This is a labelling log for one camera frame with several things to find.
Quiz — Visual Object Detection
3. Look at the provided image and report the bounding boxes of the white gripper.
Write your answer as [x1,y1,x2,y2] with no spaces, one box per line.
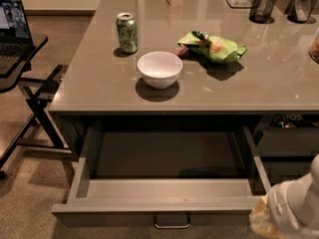
[249,177,319,239]

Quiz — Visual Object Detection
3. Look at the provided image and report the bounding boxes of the grey top drawer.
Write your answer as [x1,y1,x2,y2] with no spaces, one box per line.
[52,127,270,226]

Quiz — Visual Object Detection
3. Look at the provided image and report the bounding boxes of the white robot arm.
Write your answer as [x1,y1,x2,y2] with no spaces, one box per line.
[249,154,319,239]

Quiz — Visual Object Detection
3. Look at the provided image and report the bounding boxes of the right side drawers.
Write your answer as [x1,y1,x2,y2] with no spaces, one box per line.
[254,114,319,185]

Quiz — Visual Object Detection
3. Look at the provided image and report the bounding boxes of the green chip bag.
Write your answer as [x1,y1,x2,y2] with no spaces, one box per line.
[177,31,247,64]

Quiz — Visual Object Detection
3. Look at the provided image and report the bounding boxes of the glass jar with snacks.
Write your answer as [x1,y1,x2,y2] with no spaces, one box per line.
[309,30,319,64]

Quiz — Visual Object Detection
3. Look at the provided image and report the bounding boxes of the white bowl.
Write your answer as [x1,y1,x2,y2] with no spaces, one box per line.
[138,52,182,90]

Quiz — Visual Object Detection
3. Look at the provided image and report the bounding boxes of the grey counter cabinet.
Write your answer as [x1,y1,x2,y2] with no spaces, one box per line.
[50,0,319,152]

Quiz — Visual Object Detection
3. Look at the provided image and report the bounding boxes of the black mesh cup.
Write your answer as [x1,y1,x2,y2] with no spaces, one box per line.
[249,0,277,24]
[287,0,318,24]

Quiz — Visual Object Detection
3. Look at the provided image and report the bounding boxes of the green soda can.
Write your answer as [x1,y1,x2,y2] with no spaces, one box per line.
[116,12,138,54]

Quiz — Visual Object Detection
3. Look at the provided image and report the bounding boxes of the black laptop stand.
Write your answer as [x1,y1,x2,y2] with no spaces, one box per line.
[0,33,68,180]

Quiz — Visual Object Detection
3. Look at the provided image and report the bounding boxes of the black laptop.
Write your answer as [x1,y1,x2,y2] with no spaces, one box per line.
[0,0,33,78]

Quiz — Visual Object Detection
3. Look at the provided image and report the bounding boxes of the metal drawer handle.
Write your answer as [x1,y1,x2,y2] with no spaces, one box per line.
[154,214,191,229]

